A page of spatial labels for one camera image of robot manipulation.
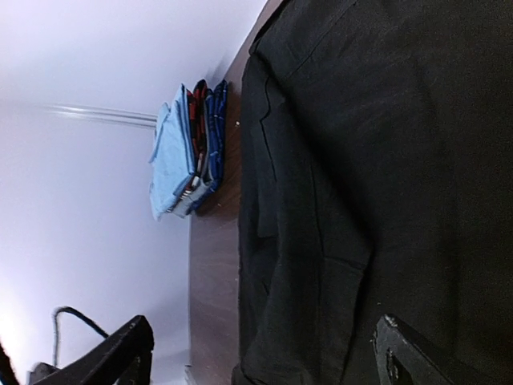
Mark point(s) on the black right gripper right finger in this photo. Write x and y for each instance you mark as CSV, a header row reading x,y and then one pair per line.
x,y
404,356

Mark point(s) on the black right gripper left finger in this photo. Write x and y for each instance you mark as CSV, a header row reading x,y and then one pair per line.
x,y
122,358

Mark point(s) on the black long sleeve shirt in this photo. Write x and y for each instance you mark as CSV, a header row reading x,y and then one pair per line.
x,y
376,178

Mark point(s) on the light blue folded shirt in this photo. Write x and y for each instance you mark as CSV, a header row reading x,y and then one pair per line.
x,y
172,159

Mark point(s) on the red plaid folded shirt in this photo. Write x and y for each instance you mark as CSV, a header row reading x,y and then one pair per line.
x,y
196,134

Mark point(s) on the left aluminium corner post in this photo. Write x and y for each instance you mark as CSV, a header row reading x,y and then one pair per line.
x,y
103,115

